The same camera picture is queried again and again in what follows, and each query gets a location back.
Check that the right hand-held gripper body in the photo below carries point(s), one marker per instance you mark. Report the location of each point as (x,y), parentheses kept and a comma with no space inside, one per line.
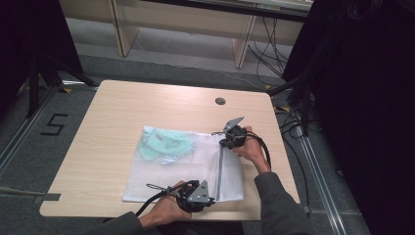
(236,137)

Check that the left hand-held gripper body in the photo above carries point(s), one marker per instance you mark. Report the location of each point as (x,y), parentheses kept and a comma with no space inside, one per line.
(192,197)

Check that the white mesh laundry bag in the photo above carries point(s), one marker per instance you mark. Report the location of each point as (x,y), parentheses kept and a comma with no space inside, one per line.
(189,176)

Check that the person's right hand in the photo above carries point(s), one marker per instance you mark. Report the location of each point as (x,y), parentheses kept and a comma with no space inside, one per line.
(253,150)

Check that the person's left hand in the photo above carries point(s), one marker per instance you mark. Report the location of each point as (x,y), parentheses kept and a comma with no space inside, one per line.
(164,210)

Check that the person's lap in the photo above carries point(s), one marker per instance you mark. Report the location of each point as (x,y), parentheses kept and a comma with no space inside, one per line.
(202,228)

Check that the mint green garment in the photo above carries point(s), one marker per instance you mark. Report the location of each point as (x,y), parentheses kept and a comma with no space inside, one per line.
(163,143)

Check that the black metal stand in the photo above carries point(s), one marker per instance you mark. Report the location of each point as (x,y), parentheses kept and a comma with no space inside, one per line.
(34,84)
(305,107)

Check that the light wooden desk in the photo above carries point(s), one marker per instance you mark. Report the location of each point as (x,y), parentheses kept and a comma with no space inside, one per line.
(182,19)

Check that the black curtain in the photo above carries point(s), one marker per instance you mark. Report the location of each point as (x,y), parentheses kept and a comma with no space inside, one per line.
(36,32)
(365,98)

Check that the grey tape strip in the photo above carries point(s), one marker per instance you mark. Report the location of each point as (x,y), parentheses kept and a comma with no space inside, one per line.
(47,197)

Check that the metal floor rail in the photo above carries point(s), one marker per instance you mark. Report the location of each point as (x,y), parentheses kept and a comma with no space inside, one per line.
(321,182)
(23,130)

